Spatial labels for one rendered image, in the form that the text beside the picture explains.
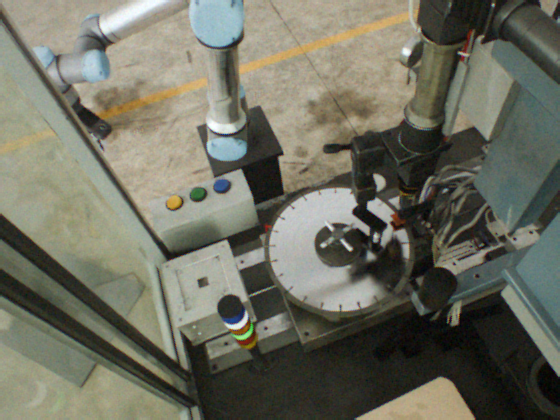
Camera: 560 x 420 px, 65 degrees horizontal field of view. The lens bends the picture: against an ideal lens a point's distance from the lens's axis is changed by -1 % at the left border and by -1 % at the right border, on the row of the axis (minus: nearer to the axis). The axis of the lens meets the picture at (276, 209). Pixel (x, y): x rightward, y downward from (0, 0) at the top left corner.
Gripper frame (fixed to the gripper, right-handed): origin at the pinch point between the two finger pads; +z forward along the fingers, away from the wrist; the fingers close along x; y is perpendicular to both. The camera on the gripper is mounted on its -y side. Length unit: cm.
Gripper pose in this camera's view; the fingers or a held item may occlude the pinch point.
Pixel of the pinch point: (103, 150)
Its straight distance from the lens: 147.3
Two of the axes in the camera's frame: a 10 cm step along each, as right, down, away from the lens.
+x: -5.1, 7.5, -4.2
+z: 1.1, 5.4, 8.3
